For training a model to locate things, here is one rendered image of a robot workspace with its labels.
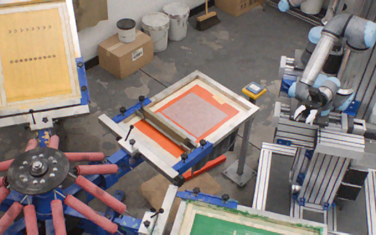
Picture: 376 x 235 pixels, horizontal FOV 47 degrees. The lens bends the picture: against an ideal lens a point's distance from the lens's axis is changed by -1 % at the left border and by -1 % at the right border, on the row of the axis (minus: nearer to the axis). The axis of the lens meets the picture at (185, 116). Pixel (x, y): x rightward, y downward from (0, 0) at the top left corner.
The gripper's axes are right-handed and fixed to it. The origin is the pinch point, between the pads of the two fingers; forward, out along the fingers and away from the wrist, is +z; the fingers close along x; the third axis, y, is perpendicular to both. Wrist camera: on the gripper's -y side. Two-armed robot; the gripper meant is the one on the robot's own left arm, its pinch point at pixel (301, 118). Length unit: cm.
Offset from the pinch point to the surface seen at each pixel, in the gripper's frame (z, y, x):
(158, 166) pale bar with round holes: 19, 54, 74
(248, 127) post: -83, 99, 76
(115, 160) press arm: 32, 51, 96
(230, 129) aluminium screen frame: -37, 61, 61
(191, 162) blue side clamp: 2, 61, 65
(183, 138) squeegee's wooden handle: -6, 53, 76
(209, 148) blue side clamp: -15, 61, 62
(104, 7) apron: -130, 63, 276
